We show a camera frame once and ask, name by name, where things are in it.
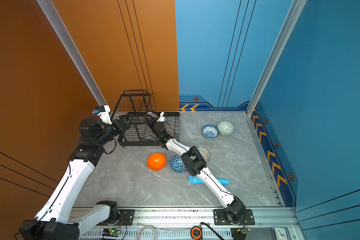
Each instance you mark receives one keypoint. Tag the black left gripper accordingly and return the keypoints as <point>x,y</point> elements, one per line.
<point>122,123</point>

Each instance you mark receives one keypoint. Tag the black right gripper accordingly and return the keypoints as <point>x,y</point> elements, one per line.
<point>152,124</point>

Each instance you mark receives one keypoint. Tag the red and blue patterned bowl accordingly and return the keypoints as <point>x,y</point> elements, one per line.
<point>152,115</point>

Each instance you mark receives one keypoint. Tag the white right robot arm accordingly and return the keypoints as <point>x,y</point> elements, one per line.
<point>196,166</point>

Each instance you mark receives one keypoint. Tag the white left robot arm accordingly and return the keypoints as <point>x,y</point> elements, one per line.
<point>53,222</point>

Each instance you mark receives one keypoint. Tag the black metal dish rack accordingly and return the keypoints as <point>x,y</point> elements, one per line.
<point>133,105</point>

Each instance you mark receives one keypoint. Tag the orange plastic bowl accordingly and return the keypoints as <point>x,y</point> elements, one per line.
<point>156,161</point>

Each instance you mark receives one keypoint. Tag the blue geometric patterned bowl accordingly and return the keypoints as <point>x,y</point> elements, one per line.
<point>177,165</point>

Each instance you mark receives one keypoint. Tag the blue floral white bowl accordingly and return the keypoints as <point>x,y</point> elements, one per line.
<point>210,131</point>

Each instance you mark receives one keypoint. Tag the white lattice patterned bowl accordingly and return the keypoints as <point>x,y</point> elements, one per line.
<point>205,154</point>

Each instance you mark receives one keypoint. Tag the light blue plastic cylinder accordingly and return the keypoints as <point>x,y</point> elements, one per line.
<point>195,180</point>

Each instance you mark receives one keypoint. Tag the green patterned white bowl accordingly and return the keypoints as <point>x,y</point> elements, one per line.
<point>226,128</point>

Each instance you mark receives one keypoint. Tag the green circuit board left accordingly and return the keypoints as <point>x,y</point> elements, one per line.
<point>112,232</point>

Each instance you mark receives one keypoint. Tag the green circuit board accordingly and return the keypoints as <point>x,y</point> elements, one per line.
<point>244,230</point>
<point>112,232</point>

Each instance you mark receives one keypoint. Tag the orange black tape measure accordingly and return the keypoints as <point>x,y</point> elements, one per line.
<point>196,233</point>

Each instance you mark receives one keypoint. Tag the green circuit board right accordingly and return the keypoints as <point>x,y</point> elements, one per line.
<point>244,230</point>

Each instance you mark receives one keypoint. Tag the white analog clock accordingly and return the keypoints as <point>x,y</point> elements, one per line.
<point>280,234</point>

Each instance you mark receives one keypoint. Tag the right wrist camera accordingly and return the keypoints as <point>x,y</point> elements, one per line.
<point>162,117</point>

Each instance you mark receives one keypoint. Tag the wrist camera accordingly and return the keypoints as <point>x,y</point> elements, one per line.
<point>103,112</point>
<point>162,117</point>

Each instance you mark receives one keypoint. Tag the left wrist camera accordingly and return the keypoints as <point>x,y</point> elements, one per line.
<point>103,112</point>

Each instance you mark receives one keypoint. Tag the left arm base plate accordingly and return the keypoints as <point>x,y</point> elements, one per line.
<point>126,218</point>

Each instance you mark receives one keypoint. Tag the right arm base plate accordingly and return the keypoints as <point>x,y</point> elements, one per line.
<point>221,218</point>

